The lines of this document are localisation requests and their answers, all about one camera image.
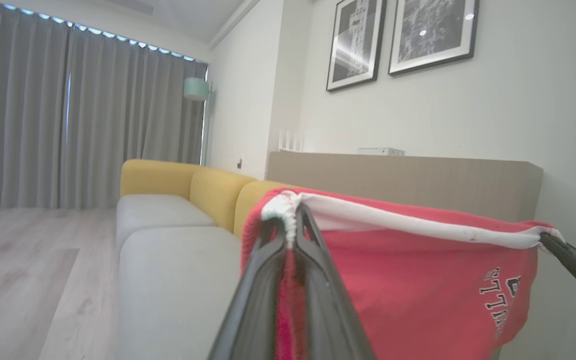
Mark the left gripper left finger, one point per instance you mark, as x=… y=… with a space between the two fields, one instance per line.
x=255 y=300

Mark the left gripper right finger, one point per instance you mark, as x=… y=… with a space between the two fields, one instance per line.
x=328 y=300

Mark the red shorts white waistband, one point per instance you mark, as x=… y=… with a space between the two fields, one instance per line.
x=418 y=280

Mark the large grey sofa seat cushion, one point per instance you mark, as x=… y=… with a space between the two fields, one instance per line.
x=178 y=295

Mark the yellow sofa back cushion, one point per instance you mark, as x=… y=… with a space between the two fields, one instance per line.
x=218 y=195
x=153 y=177
x=250 y=205

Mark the smaller grey sofa seat cushion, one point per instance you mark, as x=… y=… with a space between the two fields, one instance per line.
x=158 y=212

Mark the beige wooden panel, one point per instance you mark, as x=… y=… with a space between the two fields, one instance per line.
x=408 y=185

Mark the flat white box device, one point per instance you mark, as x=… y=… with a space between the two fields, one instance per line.
x=380 y=151

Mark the white router with antennas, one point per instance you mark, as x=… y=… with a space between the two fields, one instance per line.
x=290 y=145

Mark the grey curtain panel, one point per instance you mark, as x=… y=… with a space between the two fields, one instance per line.
x=18 y=110
x=133 y=125

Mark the floor lamp pale green shade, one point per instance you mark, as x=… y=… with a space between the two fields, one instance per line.
x=195 y=89

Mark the black framed picture narrow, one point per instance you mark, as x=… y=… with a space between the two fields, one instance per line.
x=355 y=45

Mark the black framed picture wide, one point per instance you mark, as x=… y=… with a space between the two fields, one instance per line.
x=433 y=32

